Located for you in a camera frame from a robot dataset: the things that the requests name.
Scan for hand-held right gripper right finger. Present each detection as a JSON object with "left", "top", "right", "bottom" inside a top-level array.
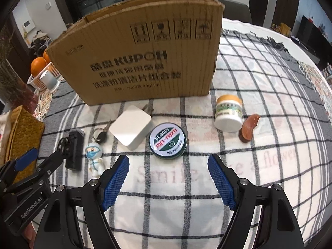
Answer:
[{"left": 207, "top": 154, "right": 305, "bottom": 249}]

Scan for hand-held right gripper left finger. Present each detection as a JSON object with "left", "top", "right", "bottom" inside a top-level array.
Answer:
[{"left": 34, "top": 155, "right": 130, "bottom": 249}]

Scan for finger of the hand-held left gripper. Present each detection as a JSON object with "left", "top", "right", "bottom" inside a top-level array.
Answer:
[
  {"left": 4, "top": 152, "right": 64, "bottom": 194},
  {"left": 0, "top": 148, "right": 39, "bottom": 185}
]

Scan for black key fob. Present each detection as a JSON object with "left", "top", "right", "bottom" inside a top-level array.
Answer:
[{"left": 56, "top": 129, "right": 85, "bottom": 171}]

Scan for figurine keychain with key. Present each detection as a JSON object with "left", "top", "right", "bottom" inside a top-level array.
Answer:
[{"left": 85, "top": 119, "right": 113, "bottom": 179}]

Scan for brown curved scraping board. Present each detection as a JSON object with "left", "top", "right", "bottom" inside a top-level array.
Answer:
[{"left": 239, "top": 114, "right": 260, "bottom": 143}]

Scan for white square box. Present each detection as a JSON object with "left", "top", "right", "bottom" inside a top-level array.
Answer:
[{"left": 109, "top": 105, "right": 152, "bottom": 151}]

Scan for white jar with yellow lid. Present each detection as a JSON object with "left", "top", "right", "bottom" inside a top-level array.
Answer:
[{"left": 214, "top": 95, "right": 243, "bottom": 132}]

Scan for round green tin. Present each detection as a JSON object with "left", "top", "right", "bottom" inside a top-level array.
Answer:
[{"left": 150, "top": 122, "right": 188, "bottom": 159}]

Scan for brown cardboard box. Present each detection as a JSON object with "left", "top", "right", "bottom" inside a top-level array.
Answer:
[{"left": 45, "top": 0, "right": 225, "bottom": 106}]

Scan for woven tissue box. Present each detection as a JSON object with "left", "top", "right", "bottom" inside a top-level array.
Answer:
[{"left": 5, "top": 105, "right": 46, "bottom": 184}]

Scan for glass vase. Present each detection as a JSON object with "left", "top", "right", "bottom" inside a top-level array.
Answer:
[{"left": 10, "top": 82, "right": 39, "bottom": 115}]

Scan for white plastic basket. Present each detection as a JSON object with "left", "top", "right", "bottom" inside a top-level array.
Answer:
[{"left": 27, "top": 62, "right": 65, "bottom": 92}]

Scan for small white cylinder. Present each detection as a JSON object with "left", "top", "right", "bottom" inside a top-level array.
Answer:
[{"left": 40, "top": 70, "right": 61, "bottom": 94}]

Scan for dried pink flowers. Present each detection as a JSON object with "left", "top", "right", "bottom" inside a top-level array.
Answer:
[{"left": 0, "top": 26, "right": 26, "bottom": 104}]

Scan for plaid tablecloth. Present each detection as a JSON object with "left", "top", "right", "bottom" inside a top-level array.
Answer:
[{"left": 34, "top": 26, "right": 332, "bottom": 249}]

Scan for cluttered shoe rack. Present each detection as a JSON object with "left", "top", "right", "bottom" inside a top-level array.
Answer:
[{"left": 30, "top": 31, "right": 52, "bottom": 55}]

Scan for white television stand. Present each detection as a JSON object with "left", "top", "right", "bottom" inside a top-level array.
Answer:
[{"left": 292, "top": 37, "right": 328, "bottom": 68}]

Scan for grey dining chair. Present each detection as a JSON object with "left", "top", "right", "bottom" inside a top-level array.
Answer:
[{"left": 216, "top": 0, "right": 253, "bottom": 26}]

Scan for black television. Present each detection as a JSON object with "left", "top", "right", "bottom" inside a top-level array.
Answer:
[{"left": 297, "top": 15, "right": 332, "bottom": 47}]

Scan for dark door with gold handles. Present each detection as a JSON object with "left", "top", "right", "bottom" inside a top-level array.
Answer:
[{"left": 272, "top": 0, "right": 300, "bottom": 32}]

